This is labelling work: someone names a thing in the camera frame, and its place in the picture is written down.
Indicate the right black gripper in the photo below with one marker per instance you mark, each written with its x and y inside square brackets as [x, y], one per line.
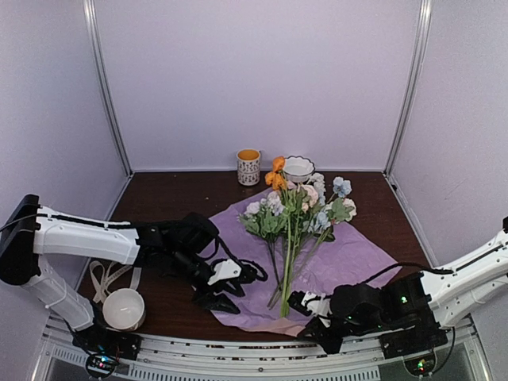
[316, 329]

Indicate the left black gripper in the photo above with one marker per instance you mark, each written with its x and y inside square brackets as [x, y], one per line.
[212, 302]

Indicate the pink purple wrapping paper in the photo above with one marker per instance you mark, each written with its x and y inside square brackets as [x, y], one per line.
[350, 259]

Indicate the purple hydrangea fake flower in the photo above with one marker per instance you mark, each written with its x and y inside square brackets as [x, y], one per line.
[267, 220]

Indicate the orange fake flower stem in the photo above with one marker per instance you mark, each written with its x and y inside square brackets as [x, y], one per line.
[279, 183]

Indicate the pink fake flower stem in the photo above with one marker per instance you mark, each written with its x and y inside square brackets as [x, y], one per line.
[301, 207]

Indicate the patterned mug with orange inside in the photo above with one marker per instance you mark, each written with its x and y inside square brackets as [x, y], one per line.
[248, 167]

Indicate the light blue fake flower stem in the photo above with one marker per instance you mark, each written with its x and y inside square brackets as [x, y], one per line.
[337, 190]

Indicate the white fake flower stem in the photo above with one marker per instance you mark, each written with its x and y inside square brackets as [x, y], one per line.
[331, 214]

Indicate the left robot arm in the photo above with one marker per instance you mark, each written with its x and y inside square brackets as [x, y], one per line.
[191, 247]

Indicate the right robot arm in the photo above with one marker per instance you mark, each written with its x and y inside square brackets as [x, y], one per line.
[413, 313]

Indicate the white round cup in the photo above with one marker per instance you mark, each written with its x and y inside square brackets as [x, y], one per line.
[124, 310]

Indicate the beige ribbon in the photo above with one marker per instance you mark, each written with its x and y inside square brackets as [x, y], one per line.
[102, 277]

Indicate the white scalloped bowl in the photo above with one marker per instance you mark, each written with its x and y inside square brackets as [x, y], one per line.
[298, 169]

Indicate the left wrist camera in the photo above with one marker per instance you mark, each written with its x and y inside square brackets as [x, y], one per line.
[225, 270]

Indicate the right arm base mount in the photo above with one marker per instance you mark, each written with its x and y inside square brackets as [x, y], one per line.
[417, 349]

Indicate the aluminium front rail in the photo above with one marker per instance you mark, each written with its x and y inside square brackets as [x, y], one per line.
[360, 358]

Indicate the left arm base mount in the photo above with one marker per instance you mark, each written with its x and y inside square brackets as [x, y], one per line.
[106, 350]

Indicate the left aluminium frame post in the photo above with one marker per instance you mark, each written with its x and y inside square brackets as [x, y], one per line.
[90, 15]

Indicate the aluminium frame post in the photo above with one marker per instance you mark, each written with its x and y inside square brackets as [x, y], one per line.
[90, 15]
[416, 64]

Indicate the right aluminium frame post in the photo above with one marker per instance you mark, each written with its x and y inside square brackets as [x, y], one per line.
[416, 64]

